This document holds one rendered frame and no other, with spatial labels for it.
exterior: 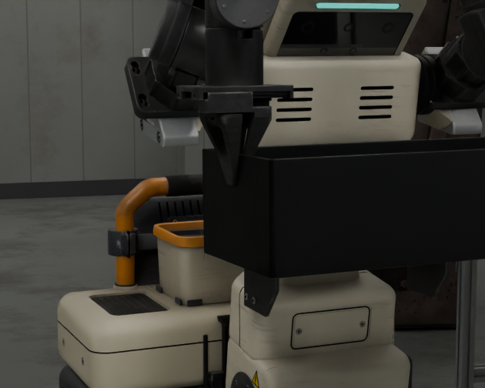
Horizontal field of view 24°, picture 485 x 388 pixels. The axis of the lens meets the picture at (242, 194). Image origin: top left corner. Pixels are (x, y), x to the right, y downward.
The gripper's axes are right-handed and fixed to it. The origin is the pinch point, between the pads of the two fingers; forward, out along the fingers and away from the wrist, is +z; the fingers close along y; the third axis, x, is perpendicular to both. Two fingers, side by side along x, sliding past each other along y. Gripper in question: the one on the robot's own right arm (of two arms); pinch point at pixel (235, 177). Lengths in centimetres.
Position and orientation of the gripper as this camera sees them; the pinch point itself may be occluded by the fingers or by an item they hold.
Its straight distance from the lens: 111.5
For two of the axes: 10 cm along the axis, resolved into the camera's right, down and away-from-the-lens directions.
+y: 9.2, -0.5, 3.9
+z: 0.1, 9.9, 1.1
